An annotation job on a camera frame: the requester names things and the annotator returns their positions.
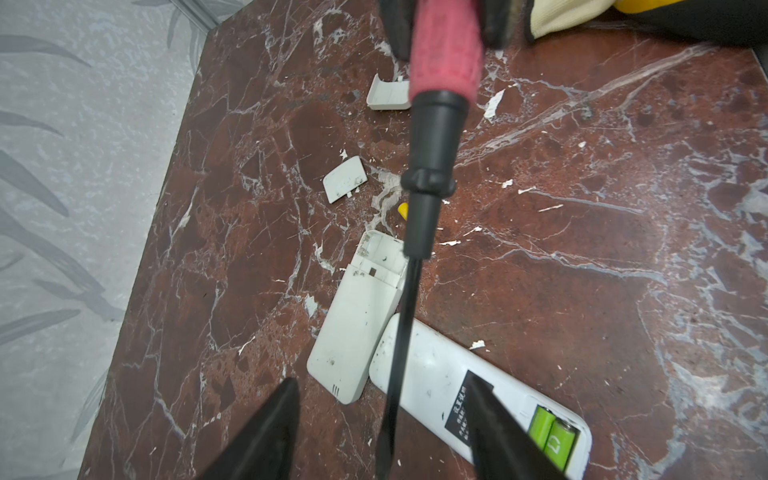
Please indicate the yellow battery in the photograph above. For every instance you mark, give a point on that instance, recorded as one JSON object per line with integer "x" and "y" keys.
{"x": 403, "y": 210}

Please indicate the yellow black work glove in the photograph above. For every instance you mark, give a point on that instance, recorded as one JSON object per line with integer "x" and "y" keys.
{"x": 730, "y": 22}

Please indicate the white remote battery cover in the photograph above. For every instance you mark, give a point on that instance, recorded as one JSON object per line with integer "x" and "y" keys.
{"x": 344, "y": 179}

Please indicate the pink handled screwdriver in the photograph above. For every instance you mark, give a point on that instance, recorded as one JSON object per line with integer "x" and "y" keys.
{"x": 446, "y": 59}

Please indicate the red white remote control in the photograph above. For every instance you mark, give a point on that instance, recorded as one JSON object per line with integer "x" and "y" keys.
{"x": 435, "y": 391}

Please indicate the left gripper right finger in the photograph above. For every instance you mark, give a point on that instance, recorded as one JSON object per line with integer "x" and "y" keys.
{"x": 500, "y": 448}

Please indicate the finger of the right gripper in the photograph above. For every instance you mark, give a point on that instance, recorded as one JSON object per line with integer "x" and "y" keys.
{"x": 397, "y": 17}
{"x": 498, "y": 21}

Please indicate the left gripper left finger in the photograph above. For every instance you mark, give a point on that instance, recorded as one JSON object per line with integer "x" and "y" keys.
{"x": 264, "y": 447}

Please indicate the green battery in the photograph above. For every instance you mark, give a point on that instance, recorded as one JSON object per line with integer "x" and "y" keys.
{"x": 560, "y": 443}
{"x": 540, "y": 426}

